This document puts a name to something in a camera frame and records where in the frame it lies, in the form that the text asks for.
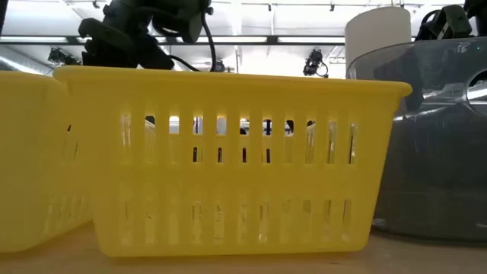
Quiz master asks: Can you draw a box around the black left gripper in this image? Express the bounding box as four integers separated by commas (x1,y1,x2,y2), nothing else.
110,0,214,43

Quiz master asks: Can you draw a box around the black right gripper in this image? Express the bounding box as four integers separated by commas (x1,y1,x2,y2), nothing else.
414,4,475,41

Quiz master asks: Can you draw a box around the yellow slotted plastic basket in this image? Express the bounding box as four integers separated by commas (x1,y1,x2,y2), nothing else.
0,70,94,254
53,65,413,258

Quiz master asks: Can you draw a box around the translucent gray plastic basket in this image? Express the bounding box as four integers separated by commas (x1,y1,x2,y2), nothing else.
345,37,487,241

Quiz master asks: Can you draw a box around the white shade lamp wooden base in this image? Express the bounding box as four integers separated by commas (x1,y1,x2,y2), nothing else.
344,5,412,72

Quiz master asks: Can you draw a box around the black ceiling spotlight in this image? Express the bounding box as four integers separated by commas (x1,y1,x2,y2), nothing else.
47,47,81,66

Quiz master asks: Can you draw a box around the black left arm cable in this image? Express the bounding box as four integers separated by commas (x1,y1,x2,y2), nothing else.
167,13,218,73

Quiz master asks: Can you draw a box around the black ceiling camera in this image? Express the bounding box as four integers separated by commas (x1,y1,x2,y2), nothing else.
303,48,329,79

